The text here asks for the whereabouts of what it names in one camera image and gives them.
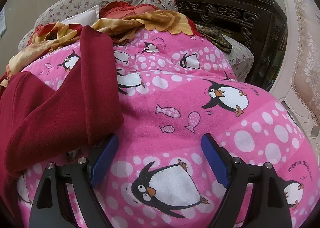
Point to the yellow red patterned blanket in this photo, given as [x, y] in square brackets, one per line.
[54, 36]

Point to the red fringed cushion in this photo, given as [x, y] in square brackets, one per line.
[119, 10]

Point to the white pillow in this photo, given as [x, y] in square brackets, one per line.
[88, 17]

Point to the dark red fleece garment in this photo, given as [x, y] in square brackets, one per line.
[39, 123]

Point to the pink penguin print blanket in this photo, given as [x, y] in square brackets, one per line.
[173, 89]

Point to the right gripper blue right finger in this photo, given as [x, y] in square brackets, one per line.
[267, 206]

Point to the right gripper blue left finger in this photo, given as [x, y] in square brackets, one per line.
[52, 206]

